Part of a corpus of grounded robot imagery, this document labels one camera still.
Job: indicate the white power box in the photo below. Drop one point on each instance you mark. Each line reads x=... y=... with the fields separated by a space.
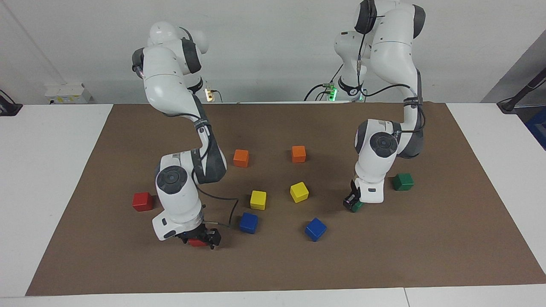
x=66 y=93

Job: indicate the blue crate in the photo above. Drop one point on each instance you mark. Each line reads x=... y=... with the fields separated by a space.
x=538 y=128

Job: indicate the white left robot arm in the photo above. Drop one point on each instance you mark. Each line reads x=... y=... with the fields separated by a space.
x=392 y=55

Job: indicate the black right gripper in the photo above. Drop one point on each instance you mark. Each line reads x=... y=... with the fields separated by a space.
x=200 y=232

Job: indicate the green wooden cube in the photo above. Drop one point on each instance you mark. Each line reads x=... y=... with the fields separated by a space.
x=359 y=207
x=403 y=182

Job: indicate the brown table mat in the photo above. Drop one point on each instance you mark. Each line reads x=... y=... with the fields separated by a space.
x=277 y=264

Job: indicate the orange wooden cube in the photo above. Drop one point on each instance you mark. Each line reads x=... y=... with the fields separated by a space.
x=241 y=158
x=298 y=154

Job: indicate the red wooden cube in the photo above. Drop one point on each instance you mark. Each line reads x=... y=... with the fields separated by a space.
x=142 y=202
x=198 y=243

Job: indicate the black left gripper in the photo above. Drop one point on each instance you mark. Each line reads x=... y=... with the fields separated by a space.
x=355 y=191

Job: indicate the yellow wooden cube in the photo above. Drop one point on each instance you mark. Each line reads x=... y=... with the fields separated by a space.
x=258 y=200
x=299 y=192

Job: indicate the black clamp bracket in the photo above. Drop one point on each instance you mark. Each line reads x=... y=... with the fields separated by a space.
x=8 y=106

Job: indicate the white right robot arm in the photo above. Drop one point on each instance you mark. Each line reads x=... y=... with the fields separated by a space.
x=170 y=94

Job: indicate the black stand pole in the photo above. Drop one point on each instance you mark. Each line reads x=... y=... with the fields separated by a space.
x=522 y=91

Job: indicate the blue wooden cube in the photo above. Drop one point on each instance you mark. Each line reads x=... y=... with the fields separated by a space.
x=315 y=230
x=248 y=223

